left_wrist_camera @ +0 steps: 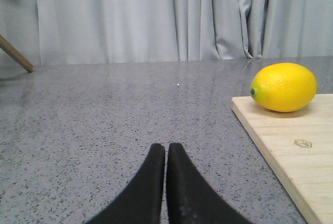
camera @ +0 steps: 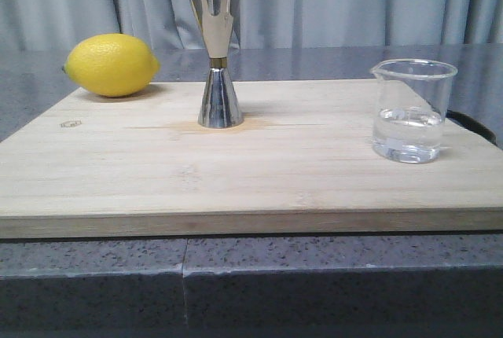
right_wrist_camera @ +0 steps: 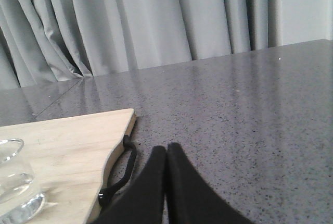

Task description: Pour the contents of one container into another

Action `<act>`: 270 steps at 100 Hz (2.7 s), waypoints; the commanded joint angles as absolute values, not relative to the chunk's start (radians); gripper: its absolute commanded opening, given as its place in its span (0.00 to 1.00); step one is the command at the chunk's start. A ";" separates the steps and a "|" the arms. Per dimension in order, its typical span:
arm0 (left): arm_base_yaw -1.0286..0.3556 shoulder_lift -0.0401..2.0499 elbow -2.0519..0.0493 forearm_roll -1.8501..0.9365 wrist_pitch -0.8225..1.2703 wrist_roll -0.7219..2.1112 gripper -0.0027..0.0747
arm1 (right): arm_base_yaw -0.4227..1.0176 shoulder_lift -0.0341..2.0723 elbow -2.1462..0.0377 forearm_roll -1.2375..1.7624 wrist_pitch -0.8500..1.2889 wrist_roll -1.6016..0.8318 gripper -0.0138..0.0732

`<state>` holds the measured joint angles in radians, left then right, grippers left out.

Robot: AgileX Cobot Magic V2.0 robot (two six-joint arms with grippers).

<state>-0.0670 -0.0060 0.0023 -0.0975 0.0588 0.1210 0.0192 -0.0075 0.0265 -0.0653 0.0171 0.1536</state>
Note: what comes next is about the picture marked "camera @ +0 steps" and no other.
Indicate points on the black curved cutting board handle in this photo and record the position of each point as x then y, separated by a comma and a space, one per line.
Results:
473, 125

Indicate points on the wooden cutting board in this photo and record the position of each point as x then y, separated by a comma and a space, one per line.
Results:
301, 162

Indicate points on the steel double jigger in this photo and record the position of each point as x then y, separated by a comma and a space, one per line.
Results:
215, 18

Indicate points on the yellow lemon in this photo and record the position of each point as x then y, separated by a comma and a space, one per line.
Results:
112, 65

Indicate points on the grey curtain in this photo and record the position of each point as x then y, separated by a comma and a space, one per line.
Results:
170, 24

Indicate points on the glass beaker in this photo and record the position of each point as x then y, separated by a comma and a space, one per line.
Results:
410, 112

